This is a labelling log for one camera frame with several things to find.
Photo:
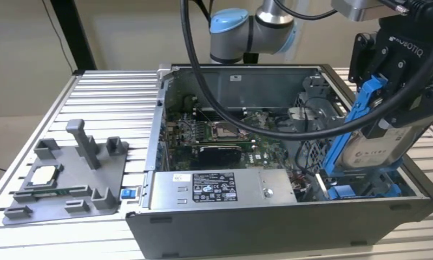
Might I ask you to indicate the silver CPU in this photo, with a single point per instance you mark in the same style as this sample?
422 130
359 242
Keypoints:
44 176

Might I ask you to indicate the grey disk bay cage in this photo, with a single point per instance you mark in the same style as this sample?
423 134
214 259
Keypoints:
318 154

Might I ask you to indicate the grey parts rack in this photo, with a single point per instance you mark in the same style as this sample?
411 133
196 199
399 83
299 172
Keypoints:
76 173

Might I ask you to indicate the black graphics card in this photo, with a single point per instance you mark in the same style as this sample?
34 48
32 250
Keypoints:
220 155

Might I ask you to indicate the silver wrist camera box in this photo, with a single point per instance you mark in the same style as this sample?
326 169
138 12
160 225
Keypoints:
358 10

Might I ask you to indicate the black frame post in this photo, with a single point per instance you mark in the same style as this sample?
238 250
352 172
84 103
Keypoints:
80 40

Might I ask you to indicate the green motherboard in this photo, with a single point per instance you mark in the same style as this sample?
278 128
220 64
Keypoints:
267 146

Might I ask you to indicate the blue carrier in bay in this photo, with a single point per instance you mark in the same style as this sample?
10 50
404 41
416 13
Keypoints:
342 192

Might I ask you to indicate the silver power supply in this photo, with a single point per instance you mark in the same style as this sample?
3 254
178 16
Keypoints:
256 184

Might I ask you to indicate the hard disk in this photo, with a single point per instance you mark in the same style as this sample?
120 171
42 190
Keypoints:
375 154

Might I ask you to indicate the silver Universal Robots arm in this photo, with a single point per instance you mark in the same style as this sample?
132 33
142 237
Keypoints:
238 35

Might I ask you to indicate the small blue latch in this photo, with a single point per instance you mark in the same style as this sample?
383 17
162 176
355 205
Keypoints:
127 195

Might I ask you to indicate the black PC case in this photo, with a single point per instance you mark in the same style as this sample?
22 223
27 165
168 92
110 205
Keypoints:
238 238

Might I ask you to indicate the CPU socket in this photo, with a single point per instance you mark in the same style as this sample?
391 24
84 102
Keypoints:
224 131

